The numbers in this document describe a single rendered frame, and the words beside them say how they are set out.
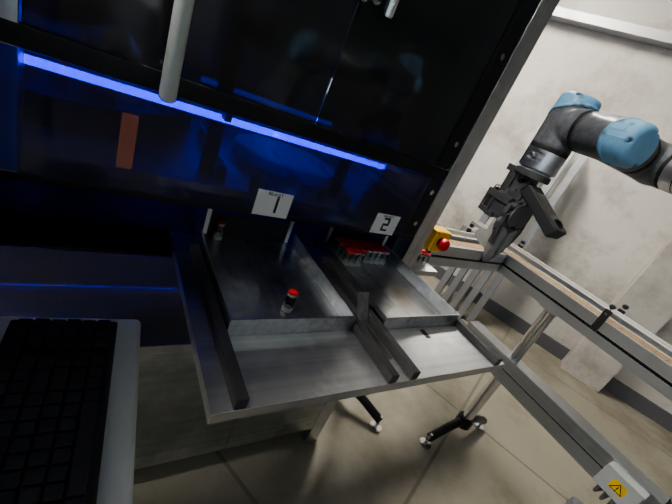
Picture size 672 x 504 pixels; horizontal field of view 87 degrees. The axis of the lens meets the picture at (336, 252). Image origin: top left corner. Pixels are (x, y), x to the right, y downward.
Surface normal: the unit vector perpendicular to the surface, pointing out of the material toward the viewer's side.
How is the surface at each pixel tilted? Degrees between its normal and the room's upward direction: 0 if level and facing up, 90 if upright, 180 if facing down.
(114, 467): 0
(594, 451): 90
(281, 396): 0
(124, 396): 0
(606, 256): 90
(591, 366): 90
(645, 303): 90
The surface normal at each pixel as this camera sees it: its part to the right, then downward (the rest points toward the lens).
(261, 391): 0.37, -0.84
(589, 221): -0.58, 0.13
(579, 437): -0.82, -0.09
